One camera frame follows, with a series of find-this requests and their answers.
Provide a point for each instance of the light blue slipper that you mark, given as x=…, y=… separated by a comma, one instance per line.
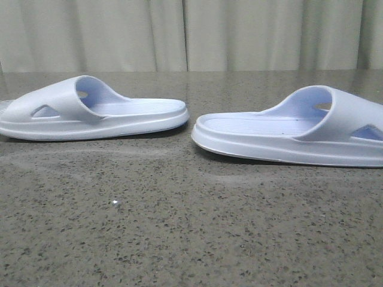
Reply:
x=84, y=107
x=317, y=125

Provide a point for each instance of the grey-white pleated curtain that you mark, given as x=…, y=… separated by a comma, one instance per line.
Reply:
x=110, y=36

